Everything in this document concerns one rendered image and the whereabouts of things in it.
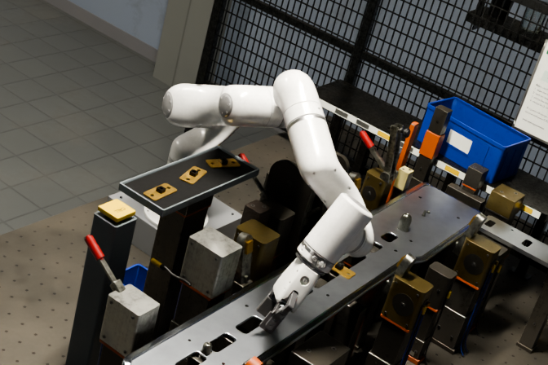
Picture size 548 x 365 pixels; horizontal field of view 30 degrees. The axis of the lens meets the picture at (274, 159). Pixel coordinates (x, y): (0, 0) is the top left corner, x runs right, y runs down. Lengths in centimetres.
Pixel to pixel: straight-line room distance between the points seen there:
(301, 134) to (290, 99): 9
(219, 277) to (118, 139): 283
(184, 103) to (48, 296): 62
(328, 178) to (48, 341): 84
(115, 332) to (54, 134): 291
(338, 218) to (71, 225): 114
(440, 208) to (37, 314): 118
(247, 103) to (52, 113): 290
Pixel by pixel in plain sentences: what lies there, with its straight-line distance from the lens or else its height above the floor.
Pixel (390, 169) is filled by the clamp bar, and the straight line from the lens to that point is 294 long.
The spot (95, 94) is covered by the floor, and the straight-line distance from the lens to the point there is 551.
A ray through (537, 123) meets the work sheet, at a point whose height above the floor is 120.
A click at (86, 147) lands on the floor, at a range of 497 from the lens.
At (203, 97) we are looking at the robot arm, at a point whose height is 124.
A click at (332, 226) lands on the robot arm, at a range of 211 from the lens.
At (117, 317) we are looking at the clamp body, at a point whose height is 102.
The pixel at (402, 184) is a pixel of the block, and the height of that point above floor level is 102.
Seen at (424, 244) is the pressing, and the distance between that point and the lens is 281.
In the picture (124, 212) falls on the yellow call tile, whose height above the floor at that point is 116.
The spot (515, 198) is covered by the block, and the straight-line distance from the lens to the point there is 311.
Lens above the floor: 233
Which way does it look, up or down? 26 degrees down
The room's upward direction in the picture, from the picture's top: 16 degrees clockwise
